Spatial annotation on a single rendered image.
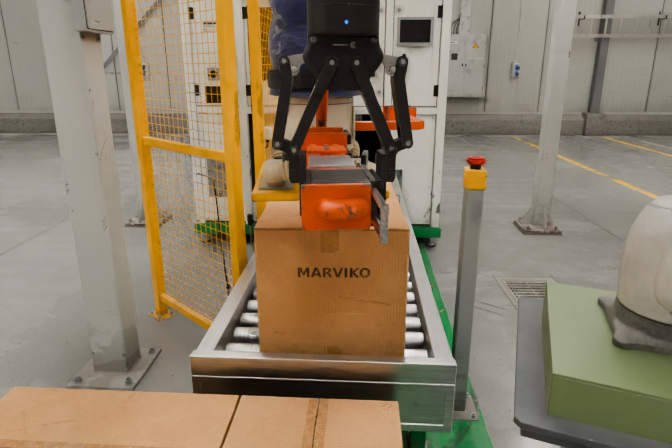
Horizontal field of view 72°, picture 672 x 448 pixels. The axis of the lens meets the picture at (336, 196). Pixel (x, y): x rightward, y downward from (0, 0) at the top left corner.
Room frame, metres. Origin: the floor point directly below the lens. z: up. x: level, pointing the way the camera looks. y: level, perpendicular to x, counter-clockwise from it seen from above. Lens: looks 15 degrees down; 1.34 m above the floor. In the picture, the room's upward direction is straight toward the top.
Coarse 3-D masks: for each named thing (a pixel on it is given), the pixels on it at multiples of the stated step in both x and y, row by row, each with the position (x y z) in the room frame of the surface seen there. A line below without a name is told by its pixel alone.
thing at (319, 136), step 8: (312, 128) 0.89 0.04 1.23; (320, 128) 0.89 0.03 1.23; (328, 128) 0.89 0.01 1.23; (336, 128) 0.90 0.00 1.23; (312, 136) 0.82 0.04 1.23; (320, 136) 0.82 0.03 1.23; (328, 136) 0.82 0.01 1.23; (336, 136) 0.82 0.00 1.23; (344, 136) 0.82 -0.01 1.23; (304, 144) 0.82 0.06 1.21; (320, 144) 0.82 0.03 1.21; (328, 144) 0.82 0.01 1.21; (344, 144) 0.82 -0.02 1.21
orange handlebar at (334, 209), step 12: (420, 120) 1.18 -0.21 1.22; (312, 144) 0.81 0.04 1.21; (324, 144) 0.77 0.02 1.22; (336, 144) 0.81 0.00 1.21; (324, 204) 0.46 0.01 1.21; (336, 204) 0.46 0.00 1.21; (348, 204) 0.46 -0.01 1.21; (360, 204) 0.46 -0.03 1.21; (324, 216) 0.46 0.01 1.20; (336, 216) 0.45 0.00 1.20; (348, 216) 0.45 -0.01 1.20; (360, 216) 0.46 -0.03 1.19
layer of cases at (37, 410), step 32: (0, 416) 0.93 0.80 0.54; (32, 416) 0.93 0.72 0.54; (64, 416) 0.93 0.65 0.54; (96, 416) 0.93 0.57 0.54; (128, 416) 0.93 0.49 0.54; (160, 416) 0.93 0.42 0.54; (192, 416) 0.93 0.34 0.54; (224, 416) 0.93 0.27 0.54; (256, 416) 0.93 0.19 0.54; (288, 416) 0.93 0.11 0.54; (320, 416) 0.93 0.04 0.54; (352, 416) 0.93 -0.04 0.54; (384, 416) 0.93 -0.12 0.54
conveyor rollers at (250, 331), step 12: (408, 276) 1.71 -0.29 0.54; (408, 288) 1.62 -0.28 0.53; (252, 300) 1.49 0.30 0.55; (408, 300) 1.53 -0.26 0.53; (252, 312) 1.47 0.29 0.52; (408, 312) 1.44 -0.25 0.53; (252, 324) 1.38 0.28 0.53; (408, 324) 1.35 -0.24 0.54; (420, 324) 1.37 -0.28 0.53; (240, 336) 1.29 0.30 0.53; (252, 336) 1.29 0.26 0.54; (408, 336) 1.27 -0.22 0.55; (420, 336) 1.27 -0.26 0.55; (228, 348) 1.21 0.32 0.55; (240, 348) 1.21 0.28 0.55; (252, 348) 1.21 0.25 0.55; (408, 348) 1.26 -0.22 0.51; (420, 348) 1.26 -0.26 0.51
